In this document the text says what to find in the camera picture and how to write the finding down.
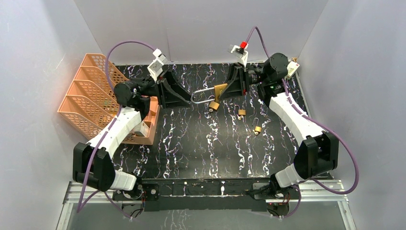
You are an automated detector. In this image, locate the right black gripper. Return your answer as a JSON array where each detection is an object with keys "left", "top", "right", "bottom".
[{"left": 215, "top": 62, "right": 270, "bottom": 101}]

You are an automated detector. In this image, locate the large brass padlock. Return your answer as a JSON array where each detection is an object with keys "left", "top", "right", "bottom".
[{"left": 191, "top": 83, "right": 228, "bottom": 104}]

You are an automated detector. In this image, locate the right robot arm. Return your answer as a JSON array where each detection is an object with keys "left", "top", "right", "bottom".
[{"left": 219, "top": 53, "right": 339, "bottom": 198}]

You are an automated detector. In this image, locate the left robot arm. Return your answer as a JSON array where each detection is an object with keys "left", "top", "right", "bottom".
[{"left": 73, "top": 69, "right": 191, "bottom": 199}]

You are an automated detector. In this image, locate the medium brass padlock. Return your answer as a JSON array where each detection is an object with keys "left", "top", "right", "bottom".
[{"left": 208, "top": 101, "right": 220, "bottom": 112}]

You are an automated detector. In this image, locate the white staple box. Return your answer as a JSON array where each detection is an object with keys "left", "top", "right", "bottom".
[{"left": 134, "top": 121, "right": 150, "bottom": 137}]

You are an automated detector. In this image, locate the small open brass padlock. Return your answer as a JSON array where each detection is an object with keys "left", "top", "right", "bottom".
[{"left": 252, "top": 117, "right": 262, "bottom": 136}]

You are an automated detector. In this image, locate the small white green box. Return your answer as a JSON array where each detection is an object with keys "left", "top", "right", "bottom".
[{"left": 285, "top": 61, "right": 300, "bottom": 80}]

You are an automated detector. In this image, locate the orange plastic desk organizer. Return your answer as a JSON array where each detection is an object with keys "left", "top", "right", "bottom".
[{"left": 58, "top": 54, "right": 160, "bottom": 145}]

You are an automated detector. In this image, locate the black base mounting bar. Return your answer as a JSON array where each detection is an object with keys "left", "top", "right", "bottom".
[{"left": 113, "top": 178, "right": 299, "bottom": 212}]

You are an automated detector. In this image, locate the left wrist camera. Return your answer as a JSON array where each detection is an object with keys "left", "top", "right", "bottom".
[{"left": 147, "top": 48, "right": 168, "bottom": 82}]

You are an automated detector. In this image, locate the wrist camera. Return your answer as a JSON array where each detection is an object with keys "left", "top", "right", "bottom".
[
  {"left": 228, "top": 42, "right": 248, "bottom": 67},
  {"left": 147, "top": 48, "right": 168, "bottom": 82}
]

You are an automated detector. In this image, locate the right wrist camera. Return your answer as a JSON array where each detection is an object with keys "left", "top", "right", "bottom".
[{"left": 228, "top": 42, "right": 248, "bottom": 67}]

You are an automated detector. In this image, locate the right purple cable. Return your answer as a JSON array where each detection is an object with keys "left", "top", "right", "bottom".
[{"left": 246, "top": 26, "right": 360, "bottom": 219}]

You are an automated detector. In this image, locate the purple cable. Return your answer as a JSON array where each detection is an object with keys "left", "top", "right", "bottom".
[
  {"left": 76, "top": 40, "right": 156, "bottom": 219},
  {"left": 246, "top": 26, "right": 360, "bottom": 219}
]

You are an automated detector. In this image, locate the aluminium frame rail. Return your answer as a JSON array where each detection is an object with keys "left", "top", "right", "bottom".
[{"left": 57, "top": 182, "right": 356, "bottom": 230}]

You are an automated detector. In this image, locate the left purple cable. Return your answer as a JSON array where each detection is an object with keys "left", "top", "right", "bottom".
[{"left": 76, "top": 40, "right": 156, "bottom": 219}]

